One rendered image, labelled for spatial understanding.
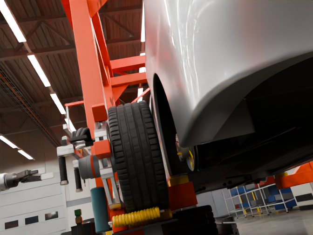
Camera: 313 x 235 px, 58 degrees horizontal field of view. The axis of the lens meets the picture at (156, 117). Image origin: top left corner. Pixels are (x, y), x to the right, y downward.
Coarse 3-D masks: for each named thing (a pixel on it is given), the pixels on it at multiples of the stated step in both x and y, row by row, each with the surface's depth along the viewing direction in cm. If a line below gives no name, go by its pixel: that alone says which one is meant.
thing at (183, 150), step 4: (176, 136) 170; (176, 140) 175; (180, 148) 165; (184, 148) 162; (188, 148) 163; (192, 148) 154; (196, 148) 154; (184, 152) 163; (188, 152) 164; (192, 152) 156; (196, 152) 155; (180, 156) 171; (184, 156) 165; (188, 156) 167; (196, 156) 157; (188, 160) 173; (192, 160) 160; (196, 160) 159; (188, 164) 176; (192, 164) 162; (196, 164) 161; (192, 168) 165; (196, 168) 164
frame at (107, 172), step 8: (104, 120) 161; (96, 128) 153; (104, 128) 152; (96, 136) 148; (104, 136) 148; (104, 168) 142; (112, 168) 143; (104, 176) 142; (112, 176) 143; (104, 184) 144; (112, 184) 145; (120, 192) 180; (112, 200) 151; (120, 200) 150; (112, 208) 151; (120, 208) 163
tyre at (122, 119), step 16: (112, 112) 155; (128, 112) 153; (144, 112) 152; (112, 128) 145; (128, 128) 146; (144, 128) 145; (112, 144) 142; (128, 144) 141; (144, 144) 141; (128, 160) 139; (144, 160) 140; (160, 160) 140; (128, 176) 139; (144, 176) 140; (160, 176) 141; (128, 192) 141; (144, 192) 143; (160, 192) 144; (128, 208) 147; (144, 208) 152; (160, 208) 159
